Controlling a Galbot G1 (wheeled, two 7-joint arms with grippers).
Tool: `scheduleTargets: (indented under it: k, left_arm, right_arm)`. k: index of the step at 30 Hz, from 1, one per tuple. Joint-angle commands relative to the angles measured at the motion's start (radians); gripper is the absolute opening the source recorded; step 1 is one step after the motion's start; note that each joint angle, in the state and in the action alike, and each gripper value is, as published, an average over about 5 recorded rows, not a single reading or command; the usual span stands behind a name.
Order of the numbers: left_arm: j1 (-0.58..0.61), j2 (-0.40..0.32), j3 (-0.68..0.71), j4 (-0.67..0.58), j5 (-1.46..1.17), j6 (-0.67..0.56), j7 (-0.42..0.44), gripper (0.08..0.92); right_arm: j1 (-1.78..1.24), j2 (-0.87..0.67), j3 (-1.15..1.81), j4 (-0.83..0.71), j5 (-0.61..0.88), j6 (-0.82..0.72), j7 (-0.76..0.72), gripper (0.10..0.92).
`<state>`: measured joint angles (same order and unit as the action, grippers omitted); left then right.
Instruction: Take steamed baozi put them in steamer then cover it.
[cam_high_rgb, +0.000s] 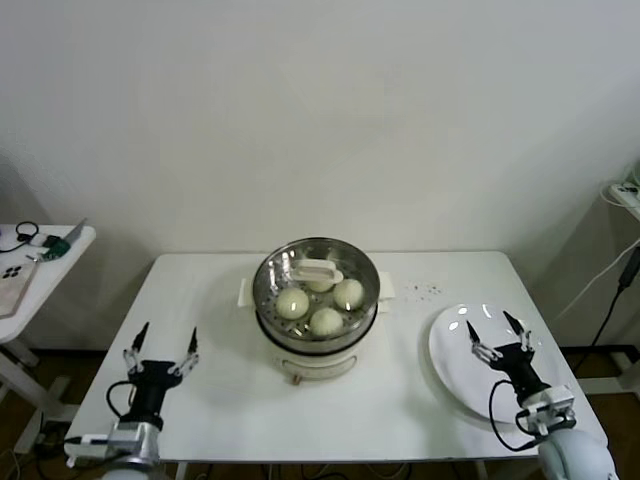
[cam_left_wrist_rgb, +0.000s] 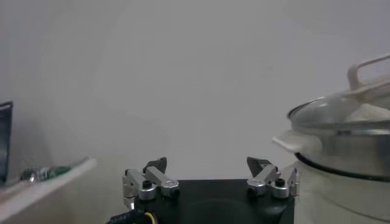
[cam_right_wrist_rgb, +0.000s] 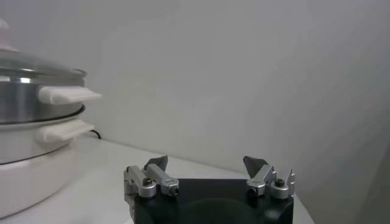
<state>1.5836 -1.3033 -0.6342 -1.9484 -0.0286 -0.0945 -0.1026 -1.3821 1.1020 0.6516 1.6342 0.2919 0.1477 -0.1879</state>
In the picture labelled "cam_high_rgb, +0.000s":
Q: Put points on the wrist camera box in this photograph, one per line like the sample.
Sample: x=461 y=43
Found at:
x=87 y=447
x=550 y=410

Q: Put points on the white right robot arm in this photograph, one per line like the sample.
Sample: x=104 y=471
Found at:
x=575 y=455

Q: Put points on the green circuit board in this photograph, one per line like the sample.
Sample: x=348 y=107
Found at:
x=56 y=246

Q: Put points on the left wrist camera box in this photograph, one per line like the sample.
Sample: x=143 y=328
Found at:
x=87 y=447

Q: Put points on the perforated steel steamer basket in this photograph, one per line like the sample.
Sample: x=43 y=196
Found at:
x=265 y=295

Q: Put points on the black floor power strip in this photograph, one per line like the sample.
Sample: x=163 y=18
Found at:
x=47 y=434

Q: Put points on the white side table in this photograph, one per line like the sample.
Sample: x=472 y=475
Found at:
x=65 y=262

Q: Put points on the scattered dark crumbs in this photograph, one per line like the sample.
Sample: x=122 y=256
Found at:
x=422 y=290

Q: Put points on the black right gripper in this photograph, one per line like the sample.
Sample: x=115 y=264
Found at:
x=520 y=367

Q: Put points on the white power strip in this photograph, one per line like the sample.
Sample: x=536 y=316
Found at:
x=622 y=190

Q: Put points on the phone in clear case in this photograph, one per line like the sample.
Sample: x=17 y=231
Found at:
x=12 y=295

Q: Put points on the white electric cooker base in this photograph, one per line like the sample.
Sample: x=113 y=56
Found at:
x=320 y=367

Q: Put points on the white steamed baozi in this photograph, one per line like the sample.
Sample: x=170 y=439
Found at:
x=320 y=286
x=347 y=294
x=326 y=322
x=292 y=303

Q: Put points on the white table leg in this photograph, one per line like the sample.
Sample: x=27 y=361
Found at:
x=181 y=471
x=481 y=470

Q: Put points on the grey angled metal plate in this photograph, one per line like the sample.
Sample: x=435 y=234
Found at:
x=75 y=231

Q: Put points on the white round plate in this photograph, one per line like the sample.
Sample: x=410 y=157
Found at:
x=450 y=370

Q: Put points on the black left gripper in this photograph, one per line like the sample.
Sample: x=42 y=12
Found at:
x=152 y=382

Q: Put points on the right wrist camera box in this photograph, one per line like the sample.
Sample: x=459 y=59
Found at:
x=550 y=410

